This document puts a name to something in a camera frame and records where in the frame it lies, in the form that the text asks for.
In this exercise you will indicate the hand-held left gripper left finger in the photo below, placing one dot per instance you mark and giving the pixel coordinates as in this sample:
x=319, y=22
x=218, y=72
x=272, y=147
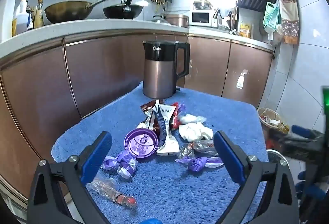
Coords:
x=96, y=157

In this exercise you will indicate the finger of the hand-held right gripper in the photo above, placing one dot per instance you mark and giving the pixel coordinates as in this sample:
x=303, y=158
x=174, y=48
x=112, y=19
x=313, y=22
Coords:
x=300, y=147
x=302, y=130

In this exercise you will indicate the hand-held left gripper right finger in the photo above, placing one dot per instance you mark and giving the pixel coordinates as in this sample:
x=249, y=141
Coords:
x=228, y=157

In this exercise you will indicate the small purple candy wrapper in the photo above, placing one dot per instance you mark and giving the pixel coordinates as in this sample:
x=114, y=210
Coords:
x=126, y=166
x=109, y=163

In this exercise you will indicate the beige waste bin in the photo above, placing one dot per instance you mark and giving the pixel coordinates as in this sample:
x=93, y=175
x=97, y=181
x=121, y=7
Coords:
x=272, y=121

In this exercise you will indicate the clear wrapper with red print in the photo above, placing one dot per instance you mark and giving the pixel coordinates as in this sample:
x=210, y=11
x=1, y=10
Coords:
x=198, y=148

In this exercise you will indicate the long purple candy wrapper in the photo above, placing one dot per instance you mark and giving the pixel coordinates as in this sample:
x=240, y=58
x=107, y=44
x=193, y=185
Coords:
x=196, y=163

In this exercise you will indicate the clear sausage wrapper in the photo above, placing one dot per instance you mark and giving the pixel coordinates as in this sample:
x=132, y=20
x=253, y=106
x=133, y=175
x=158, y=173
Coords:
x=113, y=192

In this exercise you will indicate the large white tissue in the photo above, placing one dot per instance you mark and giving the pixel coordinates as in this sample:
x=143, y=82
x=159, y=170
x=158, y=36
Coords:
x=194, y=132

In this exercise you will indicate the purple plastic lid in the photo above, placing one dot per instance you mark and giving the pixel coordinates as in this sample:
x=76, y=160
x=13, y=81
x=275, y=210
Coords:
x=141, y=145

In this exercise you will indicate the small white tissue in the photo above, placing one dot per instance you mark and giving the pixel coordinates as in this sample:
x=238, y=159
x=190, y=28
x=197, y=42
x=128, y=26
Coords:
x=192, y=119

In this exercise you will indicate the silver foil wrapper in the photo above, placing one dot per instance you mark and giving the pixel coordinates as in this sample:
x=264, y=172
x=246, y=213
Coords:
x=144, y=123

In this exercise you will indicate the red snack wrapper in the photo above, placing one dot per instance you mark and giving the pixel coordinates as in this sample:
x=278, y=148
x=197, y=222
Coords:
x=176, y=117

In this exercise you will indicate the white and blue long wrapper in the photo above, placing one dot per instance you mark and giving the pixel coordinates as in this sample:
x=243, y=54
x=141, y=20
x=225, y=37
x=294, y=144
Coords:
x=164, y=134

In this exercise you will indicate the dark brown snack wrapper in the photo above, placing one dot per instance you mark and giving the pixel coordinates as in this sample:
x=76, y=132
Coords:
x=147, y=108

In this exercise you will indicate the person's right hand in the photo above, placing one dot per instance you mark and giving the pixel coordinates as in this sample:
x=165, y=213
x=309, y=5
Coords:
x=313, y=190

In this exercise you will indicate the white round bucket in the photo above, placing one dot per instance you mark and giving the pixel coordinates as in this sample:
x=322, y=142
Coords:
x=276, y=153

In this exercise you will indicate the blue towel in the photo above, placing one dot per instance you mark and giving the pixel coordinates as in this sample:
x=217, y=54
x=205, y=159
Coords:
x=164, y=188

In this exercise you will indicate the brown kitchen cabinets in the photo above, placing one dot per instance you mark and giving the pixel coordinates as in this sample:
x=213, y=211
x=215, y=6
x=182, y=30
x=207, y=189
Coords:
x=97, y=69

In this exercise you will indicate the brown electric kettle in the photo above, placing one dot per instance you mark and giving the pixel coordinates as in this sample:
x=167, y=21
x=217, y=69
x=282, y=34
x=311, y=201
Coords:
x=156, y=75

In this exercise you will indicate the yellow packet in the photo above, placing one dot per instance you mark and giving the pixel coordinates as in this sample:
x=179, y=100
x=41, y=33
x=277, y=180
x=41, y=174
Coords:
x=245, y=30

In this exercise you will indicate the floral apron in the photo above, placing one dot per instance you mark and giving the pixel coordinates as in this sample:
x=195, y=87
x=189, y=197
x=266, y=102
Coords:
x=289, y=16

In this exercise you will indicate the green bag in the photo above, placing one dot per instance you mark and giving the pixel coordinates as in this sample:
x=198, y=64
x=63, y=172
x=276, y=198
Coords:
x=271, y=17

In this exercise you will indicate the metal faucet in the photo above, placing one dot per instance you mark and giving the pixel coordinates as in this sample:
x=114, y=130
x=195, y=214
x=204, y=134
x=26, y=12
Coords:
x=231, y=21

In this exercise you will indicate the white microwave oven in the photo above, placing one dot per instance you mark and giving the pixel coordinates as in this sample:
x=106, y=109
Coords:
x=201, y=18

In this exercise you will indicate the copper pot on counter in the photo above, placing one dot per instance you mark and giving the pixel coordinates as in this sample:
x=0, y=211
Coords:
x=177, y=20

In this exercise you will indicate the black frying pan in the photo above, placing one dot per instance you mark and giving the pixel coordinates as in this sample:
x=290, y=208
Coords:
x=122, y=12

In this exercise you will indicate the brass wok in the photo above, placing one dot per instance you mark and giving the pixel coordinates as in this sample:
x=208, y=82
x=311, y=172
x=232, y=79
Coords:
x=66, y=12

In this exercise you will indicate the brown glass bottle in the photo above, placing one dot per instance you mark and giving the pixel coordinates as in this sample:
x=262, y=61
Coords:
x=39, y=17

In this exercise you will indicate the metal bowl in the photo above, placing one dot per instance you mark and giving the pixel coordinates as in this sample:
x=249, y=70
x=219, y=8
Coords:
x=201, y=5

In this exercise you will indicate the white bottle with yellow cap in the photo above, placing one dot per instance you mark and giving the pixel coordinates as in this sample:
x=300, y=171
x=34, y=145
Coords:
x=20, y=18

